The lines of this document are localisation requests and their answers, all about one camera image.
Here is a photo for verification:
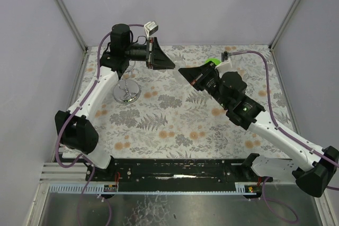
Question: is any green plastic wine glass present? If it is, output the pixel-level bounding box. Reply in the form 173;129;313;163
205;58;221;66

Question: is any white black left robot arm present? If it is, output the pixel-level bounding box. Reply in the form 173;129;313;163
55;21;175;169

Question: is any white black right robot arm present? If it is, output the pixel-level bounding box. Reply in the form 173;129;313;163
179;61;338;197

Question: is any chrome wine glass rack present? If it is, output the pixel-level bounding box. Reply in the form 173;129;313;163
112;61;141;104

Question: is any floral patterned table mat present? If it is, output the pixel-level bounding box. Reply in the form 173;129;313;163
62;44;304;161

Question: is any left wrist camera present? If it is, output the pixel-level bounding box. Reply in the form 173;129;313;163
144;21;158;39

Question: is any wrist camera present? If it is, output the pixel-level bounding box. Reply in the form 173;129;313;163
144;21;158;39
217;51;233;72

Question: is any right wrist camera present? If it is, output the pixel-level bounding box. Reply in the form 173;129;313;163
217;51;233;72

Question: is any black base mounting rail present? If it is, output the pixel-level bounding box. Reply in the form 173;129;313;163
87;158;264;185

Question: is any aluminium frame left post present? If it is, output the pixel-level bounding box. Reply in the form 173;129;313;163
54;0;88;51

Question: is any aluminium frame post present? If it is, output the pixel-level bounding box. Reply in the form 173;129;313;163
269;0;302;51
54;0;88;51

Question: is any aluminium frame right post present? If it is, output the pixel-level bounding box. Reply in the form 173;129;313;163
269;0;302;51

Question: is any aluminium front frame rail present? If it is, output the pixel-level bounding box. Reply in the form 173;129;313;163
39;162;87;184

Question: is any white slotted cable duct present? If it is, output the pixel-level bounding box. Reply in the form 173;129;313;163
49;182;261;196

